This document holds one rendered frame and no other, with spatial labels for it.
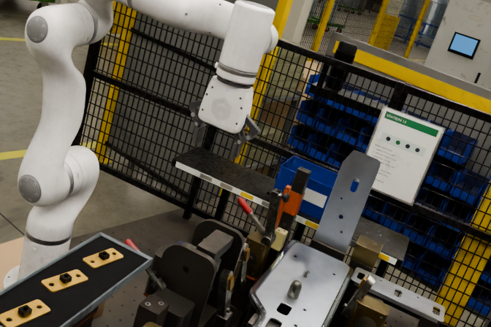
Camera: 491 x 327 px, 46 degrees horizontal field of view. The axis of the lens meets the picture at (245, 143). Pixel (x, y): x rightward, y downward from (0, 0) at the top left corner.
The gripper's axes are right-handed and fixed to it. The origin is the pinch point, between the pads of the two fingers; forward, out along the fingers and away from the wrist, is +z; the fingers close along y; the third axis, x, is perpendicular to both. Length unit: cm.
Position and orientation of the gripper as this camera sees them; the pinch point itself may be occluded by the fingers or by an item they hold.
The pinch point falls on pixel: (215, 147)
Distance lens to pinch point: 125.3
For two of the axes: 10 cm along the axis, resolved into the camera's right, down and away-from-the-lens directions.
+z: -2.7, 9.1, 3.2
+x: 4.0, -2.0, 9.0
